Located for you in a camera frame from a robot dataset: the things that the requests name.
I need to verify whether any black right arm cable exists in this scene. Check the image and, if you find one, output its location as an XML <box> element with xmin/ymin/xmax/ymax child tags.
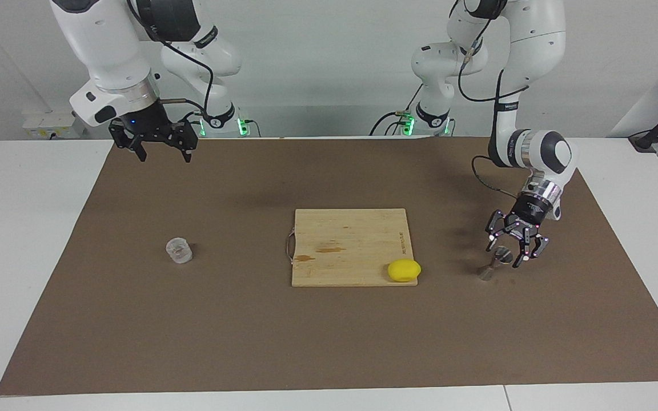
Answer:
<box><xmin>126</xmin><ymin>0</ymin><xmax>215</xmax><ymax>120</ymax></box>

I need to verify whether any clear glass cup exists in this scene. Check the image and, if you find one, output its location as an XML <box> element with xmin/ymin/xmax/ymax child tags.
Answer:
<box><xmin>166</xmin><ymin>237</ymin><xmax>194</xmax><ymax>264</ymax></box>

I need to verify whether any black base cable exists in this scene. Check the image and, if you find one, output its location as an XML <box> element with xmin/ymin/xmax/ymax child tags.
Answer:
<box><xmin>369</xmin><ymin>86</ymin><xmax>424</xmax><ymax>136</ymax></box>

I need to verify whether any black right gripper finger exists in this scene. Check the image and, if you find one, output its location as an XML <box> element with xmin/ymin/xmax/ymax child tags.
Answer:
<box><xmin>169</xmin><ymin>121</ymin><xmax>199</xmax><ymax>163</ymax></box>
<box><xmin>108</xmin><ymin>119</ymin><xmax>147</xmax><ymax>162</ymax></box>

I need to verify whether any steel jigger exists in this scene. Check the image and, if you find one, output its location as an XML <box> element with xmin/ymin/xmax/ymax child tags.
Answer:
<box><xmin>476</xmin><ymin>245</ymin><xmax>514</xmax><ymax>281</ymax></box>

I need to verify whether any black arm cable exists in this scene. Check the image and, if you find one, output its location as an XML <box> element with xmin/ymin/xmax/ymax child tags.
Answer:
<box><xmin>458</xmin><ymin>34</ymin><xmax>531</xmax><ymax>200</ymax></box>
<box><xmin>126</xmin><ymin>0</ymin><xmax>215</xmax><ymax>120</ymax></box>

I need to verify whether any wooden cutting board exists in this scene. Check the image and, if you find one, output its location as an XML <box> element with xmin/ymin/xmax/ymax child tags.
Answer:
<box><xmin>286</xmin><ymin>208</ymin><xmax>419</xmax><ymax>287</ymax></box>

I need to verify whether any yellow lemon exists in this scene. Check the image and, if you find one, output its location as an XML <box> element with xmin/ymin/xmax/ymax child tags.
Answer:
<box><xmin>387</xmin><ymin>259</ymin><xmax>422</xmax><ymax>283</ymax></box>

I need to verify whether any brown table mat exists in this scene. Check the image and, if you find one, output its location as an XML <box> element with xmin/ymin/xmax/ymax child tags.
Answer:
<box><xmin>0</xmin><ymin>136</ymin><xmax>658</xmax><ymax>396</ymax></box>

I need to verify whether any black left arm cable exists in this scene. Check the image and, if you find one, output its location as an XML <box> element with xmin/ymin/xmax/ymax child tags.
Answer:
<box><xmin>458</xmin><ymin>34</ymin><xmax>531</xmax><ymax>200</ymax></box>

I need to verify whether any white wall socket box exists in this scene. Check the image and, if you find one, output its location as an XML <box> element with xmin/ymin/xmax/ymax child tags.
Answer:
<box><xmin>22</xmin><ymin>111</ymin><xmax>85</xmax><ymax>139</ymax></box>

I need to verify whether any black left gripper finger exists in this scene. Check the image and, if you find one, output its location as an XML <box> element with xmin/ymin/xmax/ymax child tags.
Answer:
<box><xmin>485</xmin><ymin>210</ymin><xmax>515</xmax><ymax>253</ymax></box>
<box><xmin>512</xmin><ymin>227</ymin><xmax>549</xmax><ymax>269</ymax></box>

